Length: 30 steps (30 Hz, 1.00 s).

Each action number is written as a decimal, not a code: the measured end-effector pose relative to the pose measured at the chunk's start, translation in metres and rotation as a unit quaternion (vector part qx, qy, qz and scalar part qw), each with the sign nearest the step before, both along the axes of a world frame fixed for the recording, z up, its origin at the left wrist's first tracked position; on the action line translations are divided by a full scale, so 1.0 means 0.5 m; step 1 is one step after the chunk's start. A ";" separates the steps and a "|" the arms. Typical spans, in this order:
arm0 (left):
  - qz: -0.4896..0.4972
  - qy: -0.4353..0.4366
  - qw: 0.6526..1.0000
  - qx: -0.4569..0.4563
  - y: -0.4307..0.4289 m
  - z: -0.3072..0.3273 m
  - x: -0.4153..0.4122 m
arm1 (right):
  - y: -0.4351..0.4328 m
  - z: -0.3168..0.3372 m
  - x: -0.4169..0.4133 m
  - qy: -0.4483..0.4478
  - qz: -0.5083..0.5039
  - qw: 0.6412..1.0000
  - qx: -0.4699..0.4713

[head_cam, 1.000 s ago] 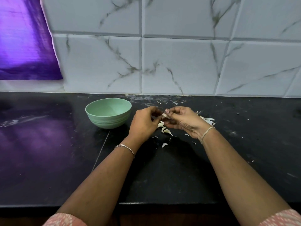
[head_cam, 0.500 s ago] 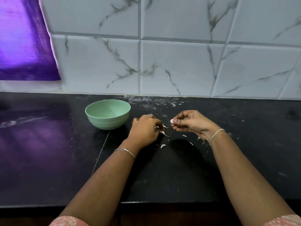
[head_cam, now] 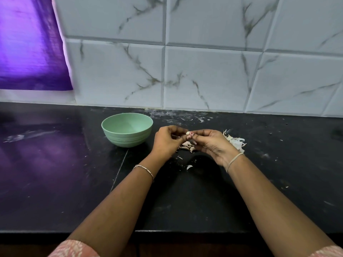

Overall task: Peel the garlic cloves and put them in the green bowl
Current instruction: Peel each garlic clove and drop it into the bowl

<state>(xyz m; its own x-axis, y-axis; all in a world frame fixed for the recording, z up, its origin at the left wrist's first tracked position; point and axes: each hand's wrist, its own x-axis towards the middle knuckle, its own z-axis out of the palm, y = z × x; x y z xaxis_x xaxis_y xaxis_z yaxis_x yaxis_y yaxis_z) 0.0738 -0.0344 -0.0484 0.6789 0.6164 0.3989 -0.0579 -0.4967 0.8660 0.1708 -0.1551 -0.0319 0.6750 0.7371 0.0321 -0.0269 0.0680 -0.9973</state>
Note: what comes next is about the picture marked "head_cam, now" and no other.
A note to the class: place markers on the person's left hand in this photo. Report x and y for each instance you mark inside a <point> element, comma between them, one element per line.
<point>167,141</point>

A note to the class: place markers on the person's right hand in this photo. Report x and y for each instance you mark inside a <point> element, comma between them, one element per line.
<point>211,143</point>

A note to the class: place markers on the garlic clove cluster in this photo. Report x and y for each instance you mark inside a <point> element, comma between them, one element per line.
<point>186,146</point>

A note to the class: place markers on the white garlic bulb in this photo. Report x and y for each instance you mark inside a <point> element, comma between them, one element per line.
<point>188,134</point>

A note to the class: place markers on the mint green bowl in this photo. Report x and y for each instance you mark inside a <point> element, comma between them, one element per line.
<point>127,129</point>

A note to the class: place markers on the person's left forearm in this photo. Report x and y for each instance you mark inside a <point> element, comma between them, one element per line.
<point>115,211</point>

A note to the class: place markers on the person's right forearm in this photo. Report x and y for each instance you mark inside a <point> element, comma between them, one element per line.
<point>281,211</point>

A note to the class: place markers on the pile of white garlic peels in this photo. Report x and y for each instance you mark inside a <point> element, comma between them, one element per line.
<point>236,140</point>

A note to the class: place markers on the small fallen garlic piece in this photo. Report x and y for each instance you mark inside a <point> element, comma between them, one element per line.
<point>189,167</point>

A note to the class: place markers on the pink patterned left sleeve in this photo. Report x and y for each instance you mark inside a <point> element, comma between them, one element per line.
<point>74,249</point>

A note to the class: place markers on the pink patterned sleeve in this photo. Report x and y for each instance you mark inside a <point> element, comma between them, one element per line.
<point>328,251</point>
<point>74,249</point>

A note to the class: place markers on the pink patterned right sleeve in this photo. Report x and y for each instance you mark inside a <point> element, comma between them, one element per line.
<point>328,251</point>

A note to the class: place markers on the purple cloth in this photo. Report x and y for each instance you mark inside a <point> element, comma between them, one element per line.
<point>32,42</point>

